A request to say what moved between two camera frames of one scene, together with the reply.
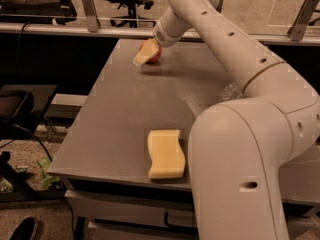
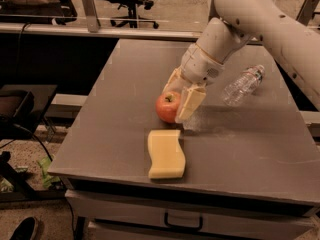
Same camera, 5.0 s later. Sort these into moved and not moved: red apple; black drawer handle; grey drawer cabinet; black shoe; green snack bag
Moved: red apple
Not moved: black drawer handle; grey drawer cabinet; green snack bag; black shoe
